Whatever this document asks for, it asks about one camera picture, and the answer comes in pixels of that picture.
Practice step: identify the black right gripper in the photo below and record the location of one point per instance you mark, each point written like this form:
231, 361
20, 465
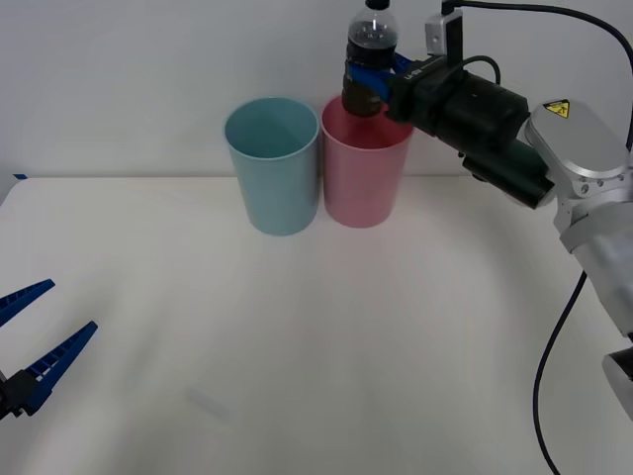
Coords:
420, 94

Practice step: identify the silver and black right arm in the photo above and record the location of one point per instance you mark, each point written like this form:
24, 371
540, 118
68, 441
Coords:
578, 148

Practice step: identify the pale blue plastic bin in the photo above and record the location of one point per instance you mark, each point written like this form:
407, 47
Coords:
277, 198

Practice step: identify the pink plastic bin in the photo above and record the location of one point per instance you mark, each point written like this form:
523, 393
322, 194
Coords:
366, 188

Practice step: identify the small dark drink bottle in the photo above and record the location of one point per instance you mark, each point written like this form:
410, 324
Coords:
371, 37

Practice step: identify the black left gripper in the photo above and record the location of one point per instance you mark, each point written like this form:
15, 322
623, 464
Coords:
3, 398

